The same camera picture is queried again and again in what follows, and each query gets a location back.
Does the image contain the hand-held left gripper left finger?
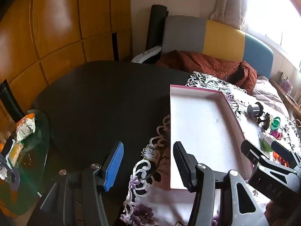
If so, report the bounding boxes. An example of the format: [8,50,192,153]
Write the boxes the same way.
[28,141,124,226]

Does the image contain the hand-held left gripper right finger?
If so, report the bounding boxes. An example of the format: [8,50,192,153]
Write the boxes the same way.
[173,141,271,226]

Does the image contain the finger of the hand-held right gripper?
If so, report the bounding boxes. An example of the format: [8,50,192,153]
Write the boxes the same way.
[270,140,301,169]
[241,140,292,174]

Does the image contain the orange linked cube blocks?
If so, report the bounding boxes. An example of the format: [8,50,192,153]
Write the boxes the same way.
[273,152,288,166]

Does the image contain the white green small bottle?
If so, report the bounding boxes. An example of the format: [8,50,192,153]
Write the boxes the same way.
[259,132,274,151]

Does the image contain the magenta plastic piece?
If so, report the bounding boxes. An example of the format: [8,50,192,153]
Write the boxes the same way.
[270,129,284,140]

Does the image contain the green plastic cutter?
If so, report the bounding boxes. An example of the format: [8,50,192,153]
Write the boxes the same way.
[270,116,282,130]

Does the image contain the black ornate stand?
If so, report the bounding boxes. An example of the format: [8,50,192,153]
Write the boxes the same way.
[257,113,271,131]

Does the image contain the grey cylindrical toy cup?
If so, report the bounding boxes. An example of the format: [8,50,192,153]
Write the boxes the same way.
[247,102,264,118]

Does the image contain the white embroidered floral tablecloth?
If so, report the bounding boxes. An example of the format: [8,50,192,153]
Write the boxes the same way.
[119,71,301,226]

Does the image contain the wooden window shelf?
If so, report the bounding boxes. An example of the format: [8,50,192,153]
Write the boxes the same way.
[270,78,301,120]

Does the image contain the pale pink duvet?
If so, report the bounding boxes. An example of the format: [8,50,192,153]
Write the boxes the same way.
[253,75,294,120]

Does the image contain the purple gift box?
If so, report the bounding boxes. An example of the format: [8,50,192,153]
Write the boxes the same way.
[280,73,294,94]

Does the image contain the green glass side table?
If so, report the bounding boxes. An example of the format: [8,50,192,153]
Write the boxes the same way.
[0,109,50,217]

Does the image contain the rust brown quilted jacket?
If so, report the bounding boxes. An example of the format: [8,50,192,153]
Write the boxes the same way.
[155,50,258,95]

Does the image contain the orange white snack packet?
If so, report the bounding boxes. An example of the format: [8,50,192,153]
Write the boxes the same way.
[16,114,36,144]

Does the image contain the yellow clear packet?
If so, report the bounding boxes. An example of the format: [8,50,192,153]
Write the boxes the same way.
[6,139,25,167]

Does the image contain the grey tape roll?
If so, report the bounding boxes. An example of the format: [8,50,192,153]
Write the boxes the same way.
[6,167,21,191]

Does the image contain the grey yellow blue headboard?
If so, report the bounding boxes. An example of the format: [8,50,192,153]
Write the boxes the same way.
[161,15,274,80]

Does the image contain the white plastic object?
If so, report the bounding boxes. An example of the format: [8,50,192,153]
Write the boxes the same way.
[131,46,162,64]

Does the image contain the bright window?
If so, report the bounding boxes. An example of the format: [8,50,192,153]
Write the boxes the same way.
[242,0,301,66]

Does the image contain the black rolled mat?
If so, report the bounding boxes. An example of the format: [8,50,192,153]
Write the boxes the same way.
[145,4,169,52]

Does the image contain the beige curtain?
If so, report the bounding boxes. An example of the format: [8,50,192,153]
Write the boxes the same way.
[209,0,250,31]

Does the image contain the wooden wardrobe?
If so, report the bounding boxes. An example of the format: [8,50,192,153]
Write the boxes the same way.
[0,0,132,123]

